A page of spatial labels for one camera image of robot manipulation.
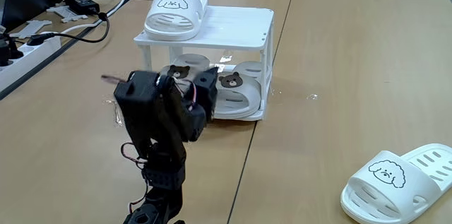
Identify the white poodle slipper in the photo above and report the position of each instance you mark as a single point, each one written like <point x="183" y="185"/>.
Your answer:
<point x="416" y="195"/>
<point x="192" y="8"/>

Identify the white two-shelf shoe rack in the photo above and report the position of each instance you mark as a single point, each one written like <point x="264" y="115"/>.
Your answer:
<point x="240" y="26"/>

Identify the white plastic bracket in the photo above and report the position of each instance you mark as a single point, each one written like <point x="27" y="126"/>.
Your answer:
<point x="65" y="12"/>
<point x="31" y="26"/>

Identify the grey bear slipper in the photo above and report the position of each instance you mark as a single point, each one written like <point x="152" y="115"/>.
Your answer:
<point x="203" y="63"/>
<point x="247" y="93"/>

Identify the clear tape strip marker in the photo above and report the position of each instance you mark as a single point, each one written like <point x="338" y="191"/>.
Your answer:
<point x="116" y="118"/>

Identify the black power adapter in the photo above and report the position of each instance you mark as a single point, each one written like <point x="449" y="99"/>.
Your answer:
<point x="81" y="5"/>

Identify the white power strip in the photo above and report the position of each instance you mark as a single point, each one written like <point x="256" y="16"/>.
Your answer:
<point x="28" y="58"/>

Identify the small clear tape piece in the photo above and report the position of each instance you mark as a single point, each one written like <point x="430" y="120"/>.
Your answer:
<point x="275" y="92"/>
<point x="312" y="96"/>

